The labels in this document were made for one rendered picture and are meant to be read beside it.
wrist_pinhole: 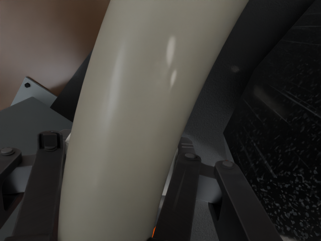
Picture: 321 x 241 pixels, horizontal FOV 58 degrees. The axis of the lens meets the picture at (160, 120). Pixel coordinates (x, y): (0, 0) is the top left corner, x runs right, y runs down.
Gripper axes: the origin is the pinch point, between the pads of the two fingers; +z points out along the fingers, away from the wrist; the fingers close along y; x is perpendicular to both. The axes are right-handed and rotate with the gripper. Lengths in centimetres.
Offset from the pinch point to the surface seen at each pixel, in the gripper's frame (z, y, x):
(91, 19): 88, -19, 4
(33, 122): 72, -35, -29
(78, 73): 86, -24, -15
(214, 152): 80, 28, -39
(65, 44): 89, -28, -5
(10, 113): 70, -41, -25
